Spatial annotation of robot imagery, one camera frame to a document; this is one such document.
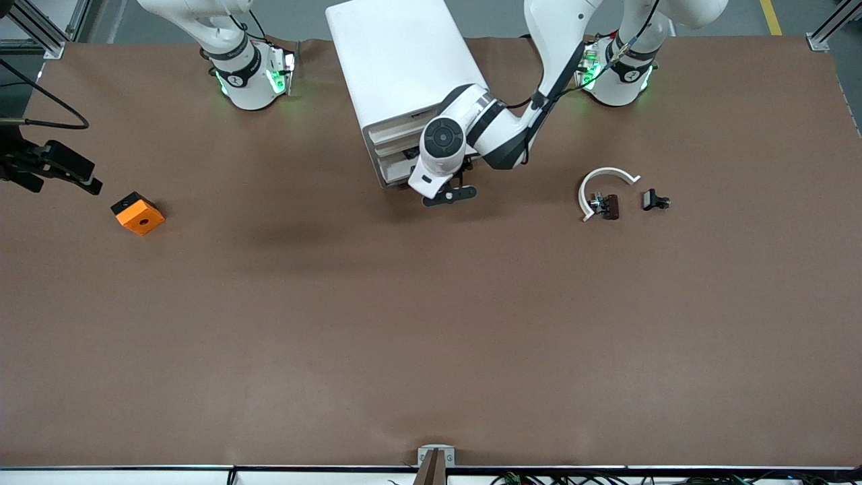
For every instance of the white curved plastic arc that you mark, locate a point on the white curved plastic arc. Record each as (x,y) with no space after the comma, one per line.
(609,171)

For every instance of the orange button enclosure box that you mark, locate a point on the orange button enclosure box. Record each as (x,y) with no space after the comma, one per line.
(141,219)

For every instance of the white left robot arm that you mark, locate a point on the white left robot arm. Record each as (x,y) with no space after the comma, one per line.
(498,128)

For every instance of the aluminium frame post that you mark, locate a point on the aluminium frame post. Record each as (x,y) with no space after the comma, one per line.
(54,48)
(818,42)

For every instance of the small black component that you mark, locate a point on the small black component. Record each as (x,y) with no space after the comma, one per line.
(650,199)

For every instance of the grey metal bracket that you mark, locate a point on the grey metal bracket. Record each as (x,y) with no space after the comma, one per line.
(436,450)

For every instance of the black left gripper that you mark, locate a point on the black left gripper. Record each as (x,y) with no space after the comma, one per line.
(468,165)

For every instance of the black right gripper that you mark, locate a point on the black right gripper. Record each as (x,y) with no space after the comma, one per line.
(15,164)

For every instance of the dark brown small component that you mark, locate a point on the dark brown small component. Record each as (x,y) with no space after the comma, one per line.
(611,206)

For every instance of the brown table cover sheet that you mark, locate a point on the brown table cover sheet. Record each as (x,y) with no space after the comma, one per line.
(431,337)

